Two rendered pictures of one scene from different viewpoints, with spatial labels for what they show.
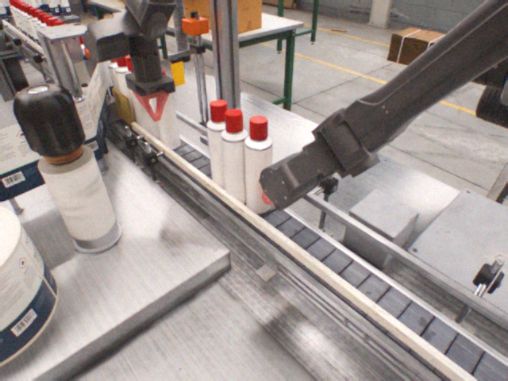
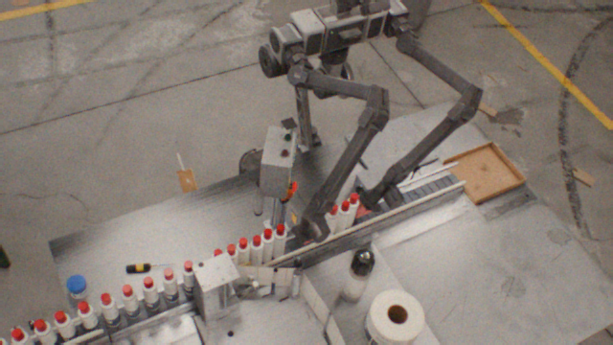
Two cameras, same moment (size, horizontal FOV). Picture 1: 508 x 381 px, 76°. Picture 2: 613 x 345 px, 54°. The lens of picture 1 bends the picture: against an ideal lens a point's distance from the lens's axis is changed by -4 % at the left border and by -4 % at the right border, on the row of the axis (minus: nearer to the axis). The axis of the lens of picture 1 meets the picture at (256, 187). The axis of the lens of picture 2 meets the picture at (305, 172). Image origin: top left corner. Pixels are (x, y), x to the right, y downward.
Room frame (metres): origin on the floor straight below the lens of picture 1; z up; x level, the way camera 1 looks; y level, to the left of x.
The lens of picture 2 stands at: (0.59, 1.44, 3.03)
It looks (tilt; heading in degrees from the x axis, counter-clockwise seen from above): 52 degrees down; 276
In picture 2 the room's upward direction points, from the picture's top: 10 degrees clockwise
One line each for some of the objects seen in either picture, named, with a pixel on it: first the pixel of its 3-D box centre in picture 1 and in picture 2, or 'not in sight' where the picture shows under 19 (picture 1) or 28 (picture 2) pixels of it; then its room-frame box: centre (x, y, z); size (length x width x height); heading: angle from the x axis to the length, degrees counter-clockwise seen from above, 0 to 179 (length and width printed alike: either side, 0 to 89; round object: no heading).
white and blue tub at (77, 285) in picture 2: not in sight; (78, 287); (1.47, 0.59, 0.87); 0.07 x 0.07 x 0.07
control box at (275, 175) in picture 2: not in sight; (278, 163); (0.83, 0.16, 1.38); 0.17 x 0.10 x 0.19; 97
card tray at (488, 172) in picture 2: not in sight; (484, 171); (-0.04, -0.52, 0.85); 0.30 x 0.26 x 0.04; 42
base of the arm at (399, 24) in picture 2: not in sight; (401, 29); (0.52, -0.64, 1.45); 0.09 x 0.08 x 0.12; 42
